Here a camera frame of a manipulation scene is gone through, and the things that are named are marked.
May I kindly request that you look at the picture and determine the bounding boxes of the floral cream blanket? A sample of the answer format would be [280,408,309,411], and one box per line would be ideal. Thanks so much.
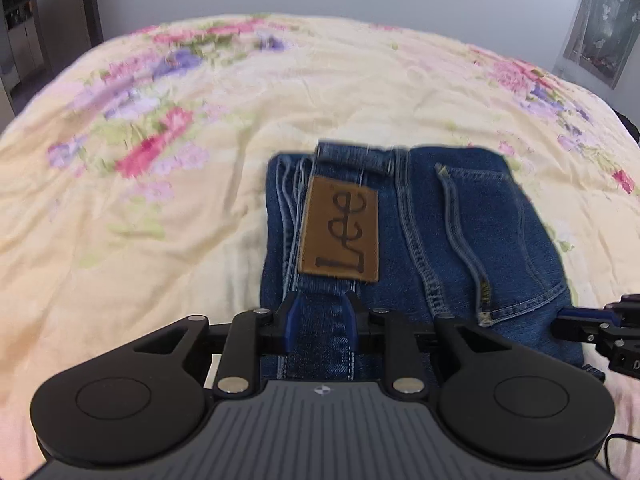
[0,14,640,480]

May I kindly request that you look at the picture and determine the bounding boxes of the grey cabinet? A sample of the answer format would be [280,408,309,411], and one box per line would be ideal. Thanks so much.
[0,0,104,126]

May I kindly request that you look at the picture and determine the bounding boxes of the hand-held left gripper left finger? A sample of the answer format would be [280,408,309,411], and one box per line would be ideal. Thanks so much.
[132,292,303,396]

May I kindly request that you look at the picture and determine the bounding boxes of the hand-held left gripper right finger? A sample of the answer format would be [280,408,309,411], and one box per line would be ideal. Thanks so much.
[341,291,507,395]

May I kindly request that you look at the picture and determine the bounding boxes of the black cable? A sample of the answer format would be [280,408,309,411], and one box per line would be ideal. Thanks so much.
[603,433,640,477]

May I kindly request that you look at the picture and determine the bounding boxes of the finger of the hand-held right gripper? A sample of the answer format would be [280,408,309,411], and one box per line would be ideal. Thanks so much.
[551,305,617,344]

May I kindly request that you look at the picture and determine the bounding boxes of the blue denim pants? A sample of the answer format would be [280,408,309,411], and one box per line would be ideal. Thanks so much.
[259,141,586,384]

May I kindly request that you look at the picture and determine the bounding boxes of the window with grey curtain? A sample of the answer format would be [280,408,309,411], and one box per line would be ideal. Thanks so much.
[552,0,640,91]

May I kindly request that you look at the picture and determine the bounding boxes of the black jacket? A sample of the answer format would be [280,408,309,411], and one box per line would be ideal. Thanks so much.
[619,112,640,147]

